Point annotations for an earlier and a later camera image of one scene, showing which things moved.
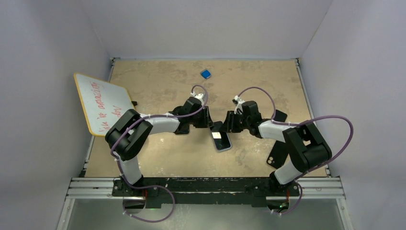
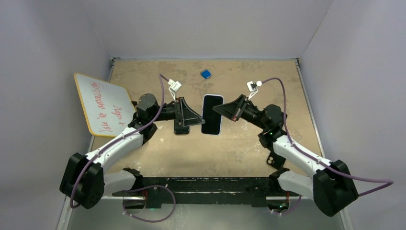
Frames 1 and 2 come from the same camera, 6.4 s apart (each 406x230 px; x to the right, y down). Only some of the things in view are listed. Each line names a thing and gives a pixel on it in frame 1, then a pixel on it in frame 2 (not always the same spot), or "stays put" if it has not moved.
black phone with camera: x=183 y=129 stays put
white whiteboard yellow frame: x=103 y=103 stays put
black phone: x=221 y=140 -> x=212 y=124
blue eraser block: x=206 y=74 stays put
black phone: x=278 y=155 stays put
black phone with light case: x=221 y=140 -> x=213 y=120
